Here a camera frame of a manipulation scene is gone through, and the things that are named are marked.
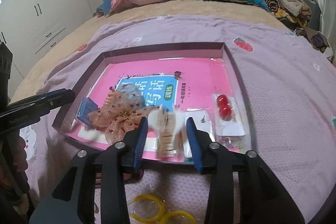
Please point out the pile of clothes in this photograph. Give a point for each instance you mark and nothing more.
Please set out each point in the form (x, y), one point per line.
(302, 17)

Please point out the beige dotted mesh bow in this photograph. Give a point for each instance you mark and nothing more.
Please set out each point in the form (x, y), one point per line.
(120, 113)

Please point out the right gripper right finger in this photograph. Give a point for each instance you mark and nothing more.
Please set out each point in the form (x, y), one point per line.
(263, 198)

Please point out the dark shallow cardboard box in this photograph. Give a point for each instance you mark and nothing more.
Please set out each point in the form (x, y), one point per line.
(216, 50)

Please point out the red cherry earrings card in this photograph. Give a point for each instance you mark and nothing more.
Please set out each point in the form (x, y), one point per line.
(227, 118)

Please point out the pink book in box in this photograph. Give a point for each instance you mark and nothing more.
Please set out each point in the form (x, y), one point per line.
(186, 83)

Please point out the white wardrobe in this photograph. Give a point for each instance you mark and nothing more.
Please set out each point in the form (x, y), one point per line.
(31, 28)

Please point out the cream and gold hair claw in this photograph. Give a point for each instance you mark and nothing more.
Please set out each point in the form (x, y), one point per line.
(167, 126)

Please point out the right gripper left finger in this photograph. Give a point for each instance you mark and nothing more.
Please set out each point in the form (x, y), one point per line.
(72, 198)

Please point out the yellow hoop earrings bag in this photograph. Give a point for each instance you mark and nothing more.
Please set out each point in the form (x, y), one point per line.
(150, 206)

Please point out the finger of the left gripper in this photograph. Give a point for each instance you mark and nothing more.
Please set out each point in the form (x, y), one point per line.
(30, 110)

